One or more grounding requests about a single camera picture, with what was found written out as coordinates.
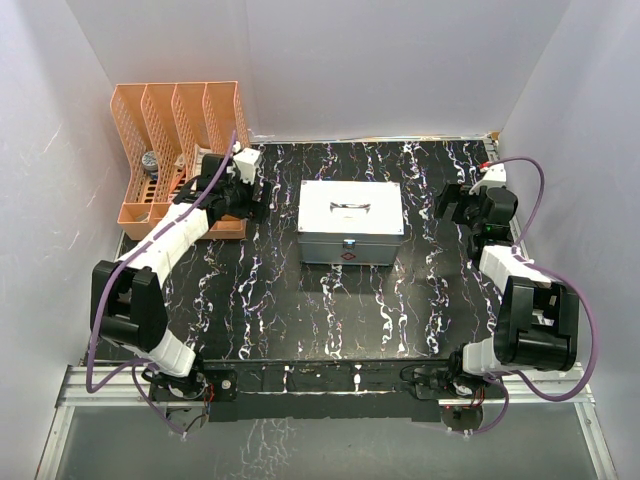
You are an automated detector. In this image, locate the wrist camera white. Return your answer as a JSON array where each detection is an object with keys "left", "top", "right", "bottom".
[
  {"left": 470, "top": 163, "right": 507, "bottom": 195},
  {"left": 232, "top": 141, "right": 263, "bottom": 185}
]

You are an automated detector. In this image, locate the orange plastic file organizer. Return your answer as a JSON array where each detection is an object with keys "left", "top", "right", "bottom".
[{"left": 110, "top": 81, "right": 250, "bottom": 241}]

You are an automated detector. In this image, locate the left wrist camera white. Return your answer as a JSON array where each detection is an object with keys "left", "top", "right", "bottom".
[{"left": 232, "top": 141, "right": 263, "bottom": 185}]

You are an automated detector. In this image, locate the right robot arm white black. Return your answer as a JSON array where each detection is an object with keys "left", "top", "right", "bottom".
[{"left": 431, "top": 183, "right": 579, "bottom": 397}]

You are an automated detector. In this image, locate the white paper packet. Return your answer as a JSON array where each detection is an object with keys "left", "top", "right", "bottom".
[{"left": 193, "top": 144, "right": 212, "bottom": 171}]

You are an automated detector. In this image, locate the round tape tin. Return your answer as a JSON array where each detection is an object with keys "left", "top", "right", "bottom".
[{"left": 141, "top": 151, "right": 158, "bottom": 175}]

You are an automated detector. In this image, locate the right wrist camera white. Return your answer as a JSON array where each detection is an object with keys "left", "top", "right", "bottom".
[{"left": 470, "top": 163, "right": 507, "bottom": 195}]

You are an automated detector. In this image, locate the grey metal case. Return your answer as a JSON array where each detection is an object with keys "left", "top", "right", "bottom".
[{"left": 297, "top": 180, "right": 405, "bottom": 266}]

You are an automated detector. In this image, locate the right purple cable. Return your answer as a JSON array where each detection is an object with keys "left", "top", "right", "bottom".
[{"left": 449, "top": 156, "right": 600, "bottom": 435}]

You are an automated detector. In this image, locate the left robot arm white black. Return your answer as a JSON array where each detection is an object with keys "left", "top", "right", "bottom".
[{"left": 87, "top": 148, "right": 272, "bottom": 399}]

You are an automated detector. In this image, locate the aluminium frame rail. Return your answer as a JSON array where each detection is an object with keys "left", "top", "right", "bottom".
[{"left": 37, "top": 362, "right": 617, "bottom": 479}]

